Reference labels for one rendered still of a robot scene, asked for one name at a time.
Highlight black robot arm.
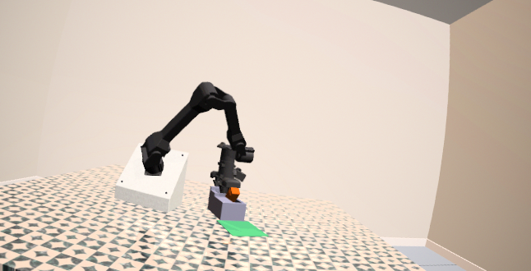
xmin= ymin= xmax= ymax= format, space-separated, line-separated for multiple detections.
xmin=141 ymin=81 xmax=255 ymax=176

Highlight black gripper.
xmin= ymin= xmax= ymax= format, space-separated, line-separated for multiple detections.
xmin=210 ymin=160 xmax=241 ymax=195

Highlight orange block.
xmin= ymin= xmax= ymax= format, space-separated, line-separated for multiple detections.
xmin=225 ymin=187 xmax=240 ymax=202

